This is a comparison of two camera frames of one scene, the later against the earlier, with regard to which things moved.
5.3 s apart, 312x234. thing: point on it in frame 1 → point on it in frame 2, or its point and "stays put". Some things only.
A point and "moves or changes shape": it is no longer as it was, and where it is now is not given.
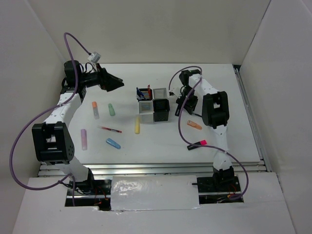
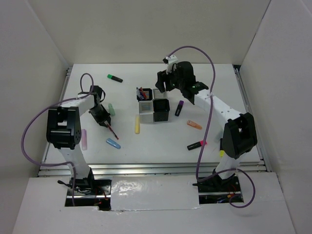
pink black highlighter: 203,143 stays put
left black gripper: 105,79 → 101,120
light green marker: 111,109 stays put
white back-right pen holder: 160,93 stays put
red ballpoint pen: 149,91 → 144,93
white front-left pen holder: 146,111 stays put
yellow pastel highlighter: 137,126 stays put
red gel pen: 110,129 moves or changes shape
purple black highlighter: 180,105 stays put
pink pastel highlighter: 84,138 stays put
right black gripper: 189,106 → 161,76
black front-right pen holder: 161,108 stays put
